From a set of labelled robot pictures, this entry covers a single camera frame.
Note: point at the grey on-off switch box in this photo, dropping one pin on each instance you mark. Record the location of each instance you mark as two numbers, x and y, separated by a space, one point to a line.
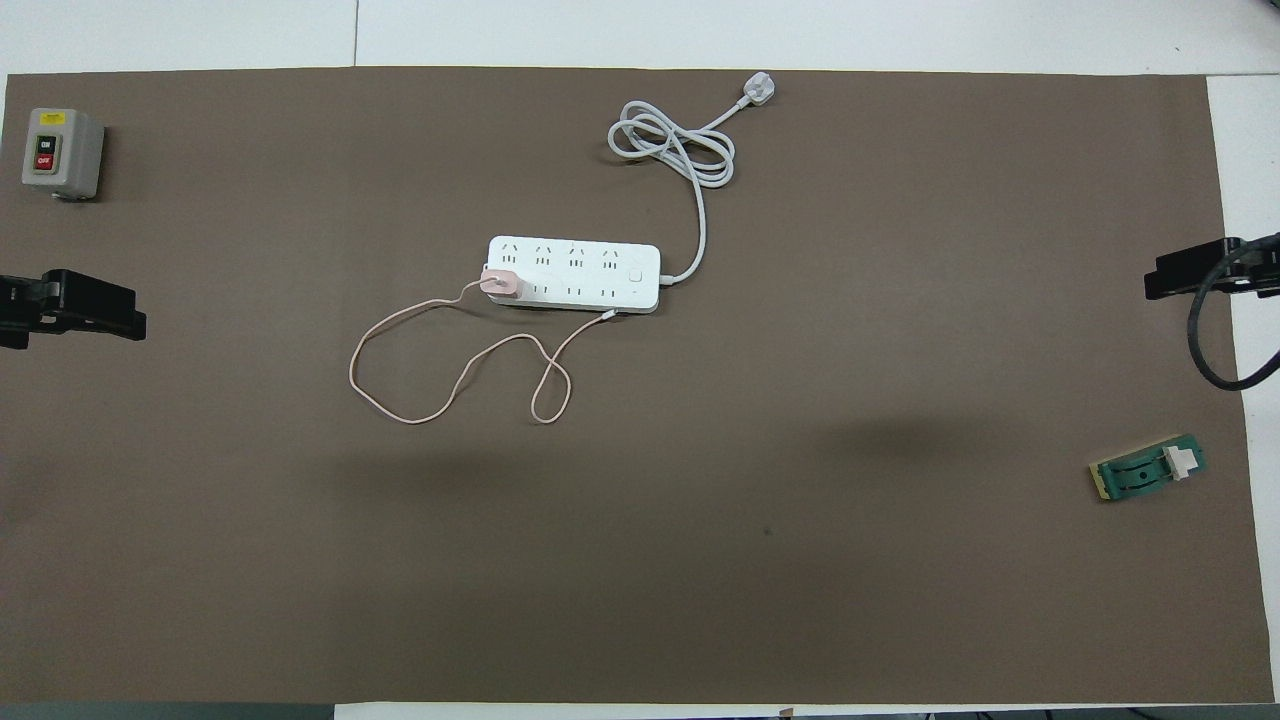
75 150

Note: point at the green knife switch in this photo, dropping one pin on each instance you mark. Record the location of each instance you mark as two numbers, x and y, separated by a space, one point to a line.
1135 475

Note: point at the white power strip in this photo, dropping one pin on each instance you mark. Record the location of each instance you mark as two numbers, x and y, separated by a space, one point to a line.
570 275

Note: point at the pink charger adapter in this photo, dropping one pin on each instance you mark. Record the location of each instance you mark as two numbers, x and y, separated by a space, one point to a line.
500 284

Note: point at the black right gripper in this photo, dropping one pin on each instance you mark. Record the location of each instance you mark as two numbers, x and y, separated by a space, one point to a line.
1262 265

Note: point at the brown table mat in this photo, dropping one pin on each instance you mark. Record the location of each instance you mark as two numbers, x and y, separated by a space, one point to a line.
700 500

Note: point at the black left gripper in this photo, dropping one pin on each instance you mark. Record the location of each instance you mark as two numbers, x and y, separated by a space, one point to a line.
20 310

